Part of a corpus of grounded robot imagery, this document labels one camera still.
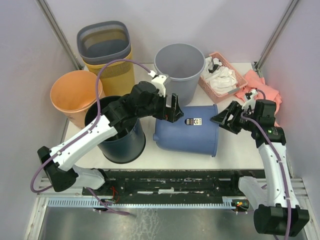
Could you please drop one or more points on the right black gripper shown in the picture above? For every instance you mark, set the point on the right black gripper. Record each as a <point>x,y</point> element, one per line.
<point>234,108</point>

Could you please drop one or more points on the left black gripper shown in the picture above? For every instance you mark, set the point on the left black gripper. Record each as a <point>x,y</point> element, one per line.
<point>168,113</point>

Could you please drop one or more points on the blue plastic bucket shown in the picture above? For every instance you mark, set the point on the blue plastic bucket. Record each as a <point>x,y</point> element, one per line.
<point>193,133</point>

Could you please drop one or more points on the grey round bin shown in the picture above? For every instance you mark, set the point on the grey round bin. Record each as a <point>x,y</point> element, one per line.
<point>183,63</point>

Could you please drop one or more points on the black cylindrical bin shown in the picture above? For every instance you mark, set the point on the black cylindrical bin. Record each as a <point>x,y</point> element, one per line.
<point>129,142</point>

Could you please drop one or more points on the grey slatted basket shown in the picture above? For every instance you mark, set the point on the grey slatted basket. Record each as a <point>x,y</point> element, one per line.
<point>103,42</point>

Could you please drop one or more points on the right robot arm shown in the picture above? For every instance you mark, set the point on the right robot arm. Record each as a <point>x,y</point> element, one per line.
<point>277,210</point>

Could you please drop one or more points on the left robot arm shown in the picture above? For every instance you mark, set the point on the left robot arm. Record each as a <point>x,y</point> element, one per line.
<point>59,162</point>

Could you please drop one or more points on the pink plastic tray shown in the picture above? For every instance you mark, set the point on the pink plastic tray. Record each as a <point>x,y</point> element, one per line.
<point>216,98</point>

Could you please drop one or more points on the white cloth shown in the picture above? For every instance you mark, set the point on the white cloth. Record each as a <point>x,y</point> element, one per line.
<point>220,78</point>

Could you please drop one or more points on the pink cloth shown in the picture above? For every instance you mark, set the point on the pink cloth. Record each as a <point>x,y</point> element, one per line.
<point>256,82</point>

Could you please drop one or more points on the yellow slatted basket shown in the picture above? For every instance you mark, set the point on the yellow slatted basket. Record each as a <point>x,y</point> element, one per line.
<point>118,78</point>

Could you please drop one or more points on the orange round bin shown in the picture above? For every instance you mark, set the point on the orange round bin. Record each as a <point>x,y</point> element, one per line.
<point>73,94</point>

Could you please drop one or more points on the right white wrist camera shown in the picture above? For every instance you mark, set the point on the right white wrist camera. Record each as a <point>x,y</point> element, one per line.
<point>249,100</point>

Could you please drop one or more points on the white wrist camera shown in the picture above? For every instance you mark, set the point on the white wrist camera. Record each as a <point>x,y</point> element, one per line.
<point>159,81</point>
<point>249,100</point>

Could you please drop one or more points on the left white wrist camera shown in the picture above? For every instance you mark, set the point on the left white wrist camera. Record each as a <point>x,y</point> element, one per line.
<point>159,81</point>

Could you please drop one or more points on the right aluminium frame post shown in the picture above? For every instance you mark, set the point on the right aluminium frame post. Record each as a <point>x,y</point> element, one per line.
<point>275,36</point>

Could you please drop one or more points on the aluminium frame post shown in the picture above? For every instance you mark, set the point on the aluminium frame post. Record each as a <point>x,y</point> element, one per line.
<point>275,36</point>
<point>45,8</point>

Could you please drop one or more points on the aluminium rail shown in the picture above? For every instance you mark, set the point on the aluminium rail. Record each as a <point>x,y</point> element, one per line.
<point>297,185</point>

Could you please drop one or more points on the left aluminium frame post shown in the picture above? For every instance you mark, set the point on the left aluminium frame post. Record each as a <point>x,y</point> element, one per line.
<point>45,8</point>

